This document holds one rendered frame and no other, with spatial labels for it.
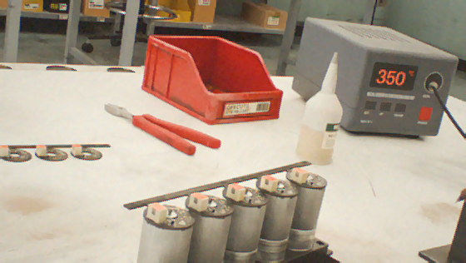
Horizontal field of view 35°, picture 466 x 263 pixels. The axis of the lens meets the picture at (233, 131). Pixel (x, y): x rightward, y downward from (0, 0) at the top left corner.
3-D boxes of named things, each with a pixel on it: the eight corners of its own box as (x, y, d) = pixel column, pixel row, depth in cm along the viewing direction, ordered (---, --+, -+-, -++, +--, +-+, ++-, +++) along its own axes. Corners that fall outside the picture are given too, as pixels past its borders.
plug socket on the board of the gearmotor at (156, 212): (170, 220, 34) (171, 207, 34) (156, 224, 34) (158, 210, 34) (158, 214, 35) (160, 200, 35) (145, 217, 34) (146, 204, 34)
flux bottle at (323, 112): (335, 166, 66) (360, 59, 63) (299, 162, 65) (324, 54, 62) (324, 153, 69) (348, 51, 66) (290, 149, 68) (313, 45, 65)
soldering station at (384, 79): (438, 143, 79) (462, 57, 76) (344, 137, 75) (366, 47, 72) (370, 101, 93) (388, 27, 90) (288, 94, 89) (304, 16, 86)
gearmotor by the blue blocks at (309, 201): (317, 257, 45) (335, 181, 43) (293, 267, 43) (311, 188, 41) (286, 240, 46) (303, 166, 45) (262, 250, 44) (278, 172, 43)
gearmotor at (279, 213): (290, 269, 43) (307, 189, 41) (263, 280, 41) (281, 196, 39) (258, 250, 44) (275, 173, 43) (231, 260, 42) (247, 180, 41)
